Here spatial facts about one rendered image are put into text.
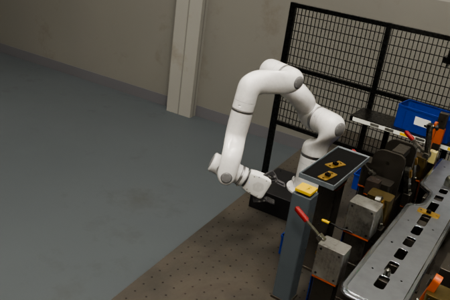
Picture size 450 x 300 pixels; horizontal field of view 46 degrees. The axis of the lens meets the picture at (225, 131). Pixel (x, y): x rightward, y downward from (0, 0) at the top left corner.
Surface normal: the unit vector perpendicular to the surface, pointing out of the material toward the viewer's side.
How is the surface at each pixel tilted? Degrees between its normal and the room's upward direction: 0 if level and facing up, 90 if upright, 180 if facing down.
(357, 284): 0
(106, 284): 0
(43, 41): 90
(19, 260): 0
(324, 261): 90
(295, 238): 90
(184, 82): 90
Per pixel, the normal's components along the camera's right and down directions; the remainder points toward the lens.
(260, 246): 0.13, -0.92
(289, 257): -0.56, 0.24
